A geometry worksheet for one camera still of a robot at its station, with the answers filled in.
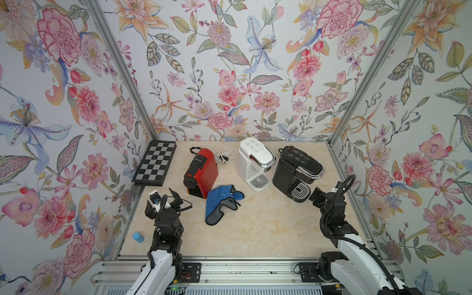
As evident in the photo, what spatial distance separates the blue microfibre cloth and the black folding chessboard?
1.03 ft

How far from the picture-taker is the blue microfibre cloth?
0.89 metres

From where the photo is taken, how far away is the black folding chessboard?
3.33ft
